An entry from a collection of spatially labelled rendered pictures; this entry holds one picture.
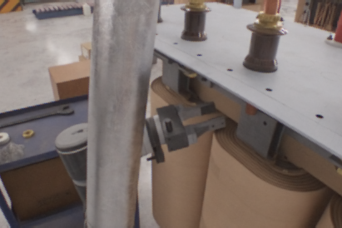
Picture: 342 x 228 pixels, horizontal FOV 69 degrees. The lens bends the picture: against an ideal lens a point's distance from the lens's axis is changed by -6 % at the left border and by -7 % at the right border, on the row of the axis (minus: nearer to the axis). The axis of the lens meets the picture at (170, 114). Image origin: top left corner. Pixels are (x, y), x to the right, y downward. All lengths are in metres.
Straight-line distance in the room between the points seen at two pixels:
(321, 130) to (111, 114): 0.34
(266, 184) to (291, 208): 0.10
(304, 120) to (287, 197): 0.34
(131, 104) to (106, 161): 0.11
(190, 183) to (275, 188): 0.53
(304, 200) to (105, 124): 0.58
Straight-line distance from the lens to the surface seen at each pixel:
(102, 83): 0.42
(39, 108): 1.52
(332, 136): 0.46
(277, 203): 0.80
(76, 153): 0.63
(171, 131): 0.61
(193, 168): 1.15
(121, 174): 0.48
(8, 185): 1.31
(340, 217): 0.77
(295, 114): 0.49
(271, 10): 0.63
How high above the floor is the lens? 1.59
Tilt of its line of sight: 31 degrees down
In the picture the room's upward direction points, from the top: 2 degrees clockwise
